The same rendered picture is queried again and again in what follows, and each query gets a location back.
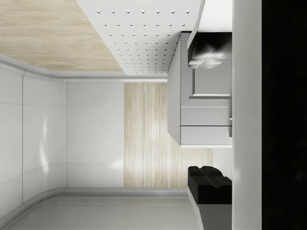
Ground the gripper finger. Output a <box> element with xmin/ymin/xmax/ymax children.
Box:
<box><xmin>187</xmin><ymin>32</ymin><xmax>233</xmax><ymax>70</ymax></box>
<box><xmin>187</xmin><ymin>165</ymin><xmax>233</xmax><ymax>206</ymax></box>

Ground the white cabinet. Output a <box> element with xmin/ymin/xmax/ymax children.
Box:
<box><xmin>167</xmin><ymin>32</ymin><xmax>233</xmax><ymax>148</ymax></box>

